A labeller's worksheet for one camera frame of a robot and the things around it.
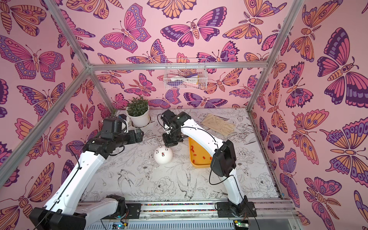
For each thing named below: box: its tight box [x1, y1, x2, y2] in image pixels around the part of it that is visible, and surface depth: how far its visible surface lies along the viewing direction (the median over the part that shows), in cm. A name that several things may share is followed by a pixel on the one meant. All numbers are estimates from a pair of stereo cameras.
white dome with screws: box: [153, 145, 173, 165], surface depth 86 cm
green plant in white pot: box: [125, 95, 151, 128], surface depth 102 cm
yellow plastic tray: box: [188, 136, 213, 169], surface depth 94 cm
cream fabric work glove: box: [201, 113, 236, 137], surface depth 112 cm
